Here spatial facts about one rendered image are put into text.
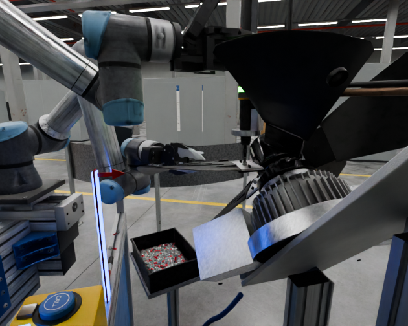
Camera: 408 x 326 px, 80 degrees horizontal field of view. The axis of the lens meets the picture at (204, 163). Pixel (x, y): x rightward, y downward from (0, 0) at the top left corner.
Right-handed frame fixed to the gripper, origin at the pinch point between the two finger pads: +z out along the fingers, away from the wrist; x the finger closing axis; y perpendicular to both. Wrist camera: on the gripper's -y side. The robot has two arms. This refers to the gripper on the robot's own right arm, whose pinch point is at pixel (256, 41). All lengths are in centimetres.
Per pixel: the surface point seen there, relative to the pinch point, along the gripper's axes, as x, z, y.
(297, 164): 10.2, 5.3, 26.9
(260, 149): 0.2, 2.4, 25.0
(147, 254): -25, -23, 63
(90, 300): 19, -38, 39
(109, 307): -4, -36, 61
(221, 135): -528, 270, 93
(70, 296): 18, -40, 38
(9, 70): -652, -197, -63
